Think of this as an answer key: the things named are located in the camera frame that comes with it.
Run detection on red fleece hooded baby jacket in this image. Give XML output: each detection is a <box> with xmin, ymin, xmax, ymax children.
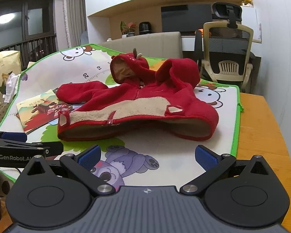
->
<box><xmin>56</xmin><ymin>51</ymin><xmax>219</xmax><ymax>141</ymax></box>

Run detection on beige mesh office chair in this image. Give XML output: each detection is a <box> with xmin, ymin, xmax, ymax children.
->
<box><xmin>194</xmin><ymin>2</ymin><xmax>254</xmax><ymax>93</ymax></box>

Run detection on illustrated children's book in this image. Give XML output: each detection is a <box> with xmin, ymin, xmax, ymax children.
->
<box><xmin>16</xmin><ymin>90</ymin><xmax>74</xmax><ymax>134</ymax></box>

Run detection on potted plant red leaves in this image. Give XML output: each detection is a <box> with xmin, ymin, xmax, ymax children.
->
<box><xmin>120</xmin><ymin>21</ymin><xmax>137</xmax><ymax>37</ymax></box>

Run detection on black computer monitor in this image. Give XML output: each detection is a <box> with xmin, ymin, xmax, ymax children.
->
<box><xmin>161</xmin><ymin>4</ymin><xmax>212</xmax><ymax>33</ymax></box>

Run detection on cartoon animal play mat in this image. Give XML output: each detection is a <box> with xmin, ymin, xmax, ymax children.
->
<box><xmin>0</xmin><ymin>45</ymin><xmax>242</xmax><ymax>188</ymax></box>

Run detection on white cloth in bag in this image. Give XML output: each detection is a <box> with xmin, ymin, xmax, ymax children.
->
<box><xmin>4</xmin><ymin>73</ymin><xmax>20</xmax><ymax>103</ymax></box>

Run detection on black electric kettle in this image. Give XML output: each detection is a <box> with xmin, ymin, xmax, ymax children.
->
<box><xmin>139</xmin><ymin>22</ymin><xmax>152</xmax><ymax>35</ymax></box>

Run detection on yellow fabric storage bag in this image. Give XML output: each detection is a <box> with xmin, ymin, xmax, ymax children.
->
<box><xmin>0</xmin><ymin>50</ymin><xmax>21</xmax><ymax>102</ymax></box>

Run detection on grey window curtain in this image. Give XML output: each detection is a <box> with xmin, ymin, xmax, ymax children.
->
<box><xmin>63</xmin><ymin>0</ymin><xmax>87</xmax><ymax>47</ymax></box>

